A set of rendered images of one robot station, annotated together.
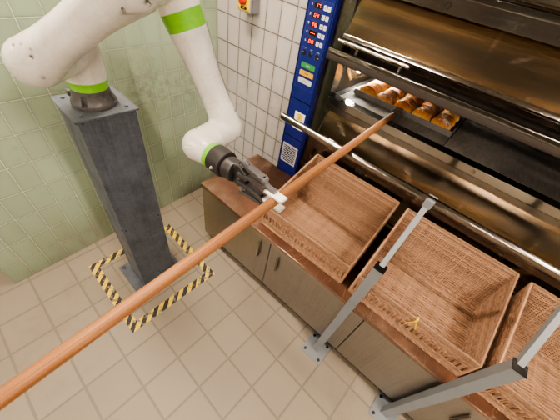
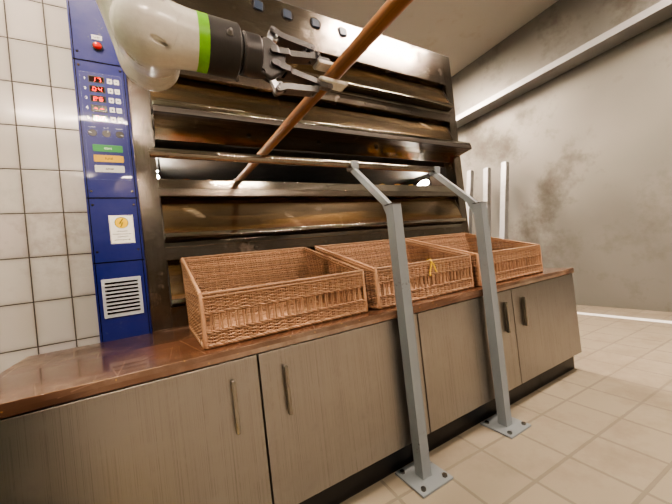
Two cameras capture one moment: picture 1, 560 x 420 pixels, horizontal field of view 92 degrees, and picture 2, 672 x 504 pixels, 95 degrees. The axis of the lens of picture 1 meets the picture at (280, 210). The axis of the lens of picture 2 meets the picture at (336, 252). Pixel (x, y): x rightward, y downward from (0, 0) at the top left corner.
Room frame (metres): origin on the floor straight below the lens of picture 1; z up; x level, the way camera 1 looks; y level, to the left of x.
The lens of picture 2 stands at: (0.28, 0.64, 0.79)
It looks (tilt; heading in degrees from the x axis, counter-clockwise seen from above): 1 degrees up; 299
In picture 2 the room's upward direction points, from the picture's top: 6 degrees counter-clockwise
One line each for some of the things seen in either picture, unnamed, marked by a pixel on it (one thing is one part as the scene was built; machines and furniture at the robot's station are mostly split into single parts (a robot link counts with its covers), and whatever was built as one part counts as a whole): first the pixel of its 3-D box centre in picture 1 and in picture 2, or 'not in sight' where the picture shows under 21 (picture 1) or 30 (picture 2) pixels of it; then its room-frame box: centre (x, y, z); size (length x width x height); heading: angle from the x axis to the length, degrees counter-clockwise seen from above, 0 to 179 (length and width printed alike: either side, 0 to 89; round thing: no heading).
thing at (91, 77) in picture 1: (76, 57); not in sight; (0.85, 0.76, 1.36); 0.16 x 0.13 x 0.19; 0
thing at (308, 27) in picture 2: not in sight; (328, 40); (1.02, -0.90, 1.99); 1.80 x 0.08 x 0.21; 58
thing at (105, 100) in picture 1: (85, 87); not in sight; (0.90, 0.80, 1.23); 0.26 x 0.15 x 0.06; 56
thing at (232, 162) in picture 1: (237, 172); (262, 58); (0.66, 0.16, 1.20); 0.09 x 0.07 x 0.08; 60
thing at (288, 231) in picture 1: (327, 212); (269, 283); (1.07, -0.26, 0.72); 0.56 x 0.49 x 0.28; 59
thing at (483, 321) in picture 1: (430, 282); (390, 265); (0.76, -0.77, 0.72); 0.56 x 0.49 x 0.28; 59
